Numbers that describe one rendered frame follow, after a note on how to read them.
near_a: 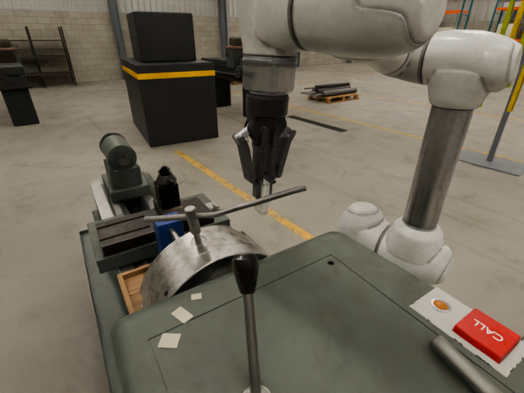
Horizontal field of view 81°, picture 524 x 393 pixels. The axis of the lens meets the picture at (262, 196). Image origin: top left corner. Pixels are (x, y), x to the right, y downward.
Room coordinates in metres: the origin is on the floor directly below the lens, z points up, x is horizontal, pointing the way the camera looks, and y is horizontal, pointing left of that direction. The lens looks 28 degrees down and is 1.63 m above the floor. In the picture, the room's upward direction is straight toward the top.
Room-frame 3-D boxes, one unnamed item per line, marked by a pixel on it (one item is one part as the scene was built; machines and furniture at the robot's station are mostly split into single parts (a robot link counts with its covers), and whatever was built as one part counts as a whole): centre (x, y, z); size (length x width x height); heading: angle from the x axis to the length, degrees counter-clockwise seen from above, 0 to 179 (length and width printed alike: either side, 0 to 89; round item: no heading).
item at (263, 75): (0.56, -0.01, 1.57); 0.09 x 0.09 x 0.06
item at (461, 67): (0.83, -0.53, 1.26); 0.22 x 0.16 x 0.77; 46
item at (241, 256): (0.28, 0.02, 1.38); 0.04 x 0.03 x 0.05; 33
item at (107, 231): (1.06, 0.43, 0.95); 0.43 x 0.18 x 0.04; 123
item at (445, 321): (0.31, -0.30, 1.23); 0.13 x 0.08 x 0.06; 33
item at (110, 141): (1.56, 0.77, 1.01); 0.30 x 0.20 x 0.29; 33
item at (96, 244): (1.11, 0.44, 0.89); 0.53 x 0.30 x 0.06; 123
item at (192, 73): (5.88, 1.73, 0.98); 1.81 x 1.22 x 1.95; 29
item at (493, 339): (0.29, -0.31, 1.26); 0.06 x 0.06 x 0.02; 33
